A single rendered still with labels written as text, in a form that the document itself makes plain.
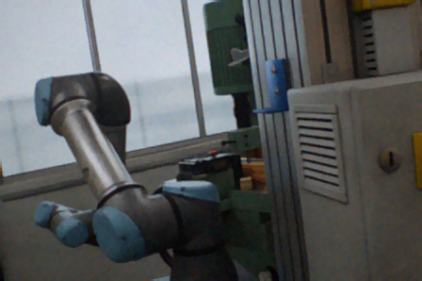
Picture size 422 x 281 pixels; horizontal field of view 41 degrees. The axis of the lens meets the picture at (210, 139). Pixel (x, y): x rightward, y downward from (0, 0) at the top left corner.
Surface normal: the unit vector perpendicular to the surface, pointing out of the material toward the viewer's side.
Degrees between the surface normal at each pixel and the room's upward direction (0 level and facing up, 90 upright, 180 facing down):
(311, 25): 90
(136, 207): 39
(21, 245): 90
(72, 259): 90
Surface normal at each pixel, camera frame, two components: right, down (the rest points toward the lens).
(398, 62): 0.29, 0.07
